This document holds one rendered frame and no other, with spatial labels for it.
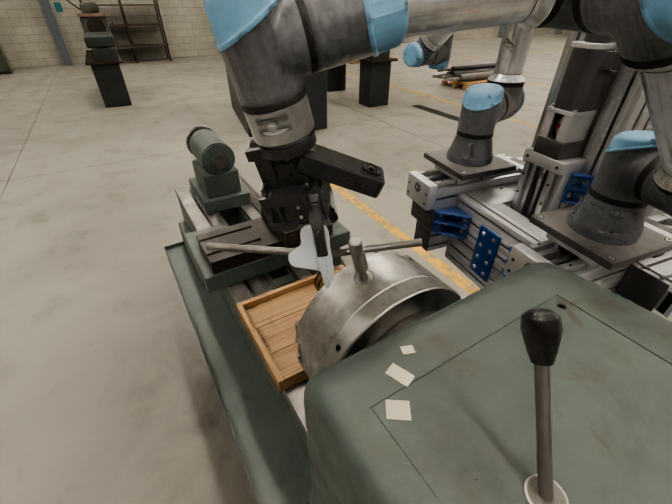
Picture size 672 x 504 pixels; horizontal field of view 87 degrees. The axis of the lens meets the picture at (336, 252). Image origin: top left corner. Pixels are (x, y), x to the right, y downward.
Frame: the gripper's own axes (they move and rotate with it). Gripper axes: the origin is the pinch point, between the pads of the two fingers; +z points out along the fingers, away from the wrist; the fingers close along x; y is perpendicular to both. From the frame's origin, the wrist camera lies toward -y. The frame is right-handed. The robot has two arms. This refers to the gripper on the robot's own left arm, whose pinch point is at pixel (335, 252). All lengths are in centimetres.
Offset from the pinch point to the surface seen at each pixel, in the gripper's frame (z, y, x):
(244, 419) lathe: 69, 44, -2
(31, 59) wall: 64, 974, -1049
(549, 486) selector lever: 1.6, -20.2, 31.4
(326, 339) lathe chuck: 10.7, 3.4, 9.0
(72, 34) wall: 37, 861, -1123
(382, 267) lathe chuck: 7.0, -6.7, -2.3
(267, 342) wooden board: 37.6, 26.6, -9.1
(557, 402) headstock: 5.4, -24.9, 22.7
